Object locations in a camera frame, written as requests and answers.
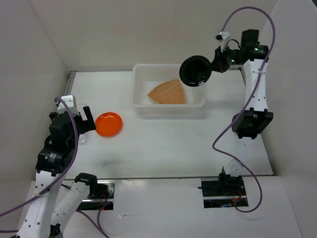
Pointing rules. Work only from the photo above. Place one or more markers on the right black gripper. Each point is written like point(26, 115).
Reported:
point(218, 63)

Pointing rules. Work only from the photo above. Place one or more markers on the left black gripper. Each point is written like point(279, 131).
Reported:
point(88, 124)

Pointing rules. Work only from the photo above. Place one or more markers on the clear plastic cup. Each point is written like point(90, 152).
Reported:
point(80, 108)
point(82, 138)

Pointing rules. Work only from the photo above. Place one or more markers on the black bowl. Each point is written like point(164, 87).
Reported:
point(195, 71)

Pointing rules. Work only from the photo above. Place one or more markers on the orange plastic plate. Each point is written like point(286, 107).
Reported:
point(108, 124)

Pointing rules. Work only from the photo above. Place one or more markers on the woven bamboo tray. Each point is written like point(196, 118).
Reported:
point(170, 92)

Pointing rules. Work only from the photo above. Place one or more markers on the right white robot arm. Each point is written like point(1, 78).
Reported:
point(252, 60)

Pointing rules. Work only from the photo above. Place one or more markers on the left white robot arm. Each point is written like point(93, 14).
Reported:
point(44, 218)

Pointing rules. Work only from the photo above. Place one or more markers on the white plastic bin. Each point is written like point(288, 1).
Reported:
point(146, 77)

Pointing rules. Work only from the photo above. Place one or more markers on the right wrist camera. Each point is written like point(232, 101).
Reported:
point(223, 37)

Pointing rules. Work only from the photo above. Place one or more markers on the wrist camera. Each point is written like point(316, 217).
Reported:
point(68, 100)
point(223, 37)

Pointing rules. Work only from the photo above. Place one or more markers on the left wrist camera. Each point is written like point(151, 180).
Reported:
point(68, 100)

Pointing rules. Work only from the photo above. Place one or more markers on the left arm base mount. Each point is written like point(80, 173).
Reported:
point(101, 199)

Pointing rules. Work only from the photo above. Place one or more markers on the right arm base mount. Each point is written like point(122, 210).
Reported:
point(223, 192)

